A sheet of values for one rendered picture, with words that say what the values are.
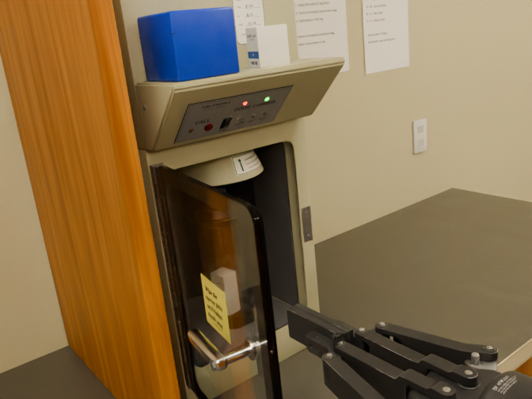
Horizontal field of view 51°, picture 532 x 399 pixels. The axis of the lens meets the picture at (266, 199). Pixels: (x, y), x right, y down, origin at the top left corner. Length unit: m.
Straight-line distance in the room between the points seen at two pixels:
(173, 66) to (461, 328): 0.79
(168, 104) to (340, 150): 1.02
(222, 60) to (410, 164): 1.29
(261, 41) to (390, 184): 1.14
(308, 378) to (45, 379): 0.53
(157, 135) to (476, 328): 0.77
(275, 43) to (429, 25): 1.19
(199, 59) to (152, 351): 0.42
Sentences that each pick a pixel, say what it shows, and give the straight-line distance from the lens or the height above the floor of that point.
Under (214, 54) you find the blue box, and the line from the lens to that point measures 0.78.
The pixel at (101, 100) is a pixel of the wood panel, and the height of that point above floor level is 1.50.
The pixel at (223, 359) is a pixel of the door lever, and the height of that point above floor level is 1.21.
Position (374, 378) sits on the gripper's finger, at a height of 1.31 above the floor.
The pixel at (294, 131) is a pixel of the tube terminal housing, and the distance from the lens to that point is 1.02.
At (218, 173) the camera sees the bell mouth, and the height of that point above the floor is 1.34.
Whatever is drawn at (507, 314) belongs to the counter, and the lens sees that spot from 1.30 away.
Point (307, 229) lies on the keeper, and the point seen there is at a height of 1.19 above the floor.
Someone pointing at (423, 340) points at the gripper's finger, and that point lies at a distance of 0.47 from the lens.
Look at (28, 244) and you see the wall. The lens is 1.28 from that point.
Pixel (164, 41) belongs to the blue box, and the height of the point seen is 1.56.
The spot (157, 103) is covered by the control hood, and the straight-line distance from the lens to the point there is 0.79.
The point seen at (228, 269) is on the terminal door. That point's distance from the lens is 0.68.
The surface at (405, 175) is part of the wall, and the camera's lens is 1.98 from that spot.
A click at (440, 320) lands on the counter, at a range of 1.26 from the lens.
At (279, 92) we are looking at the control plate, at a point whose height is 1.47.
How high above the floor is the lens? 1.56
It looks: 17 degrees down
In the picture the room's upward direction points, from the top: 6 degrees counter-clockwise
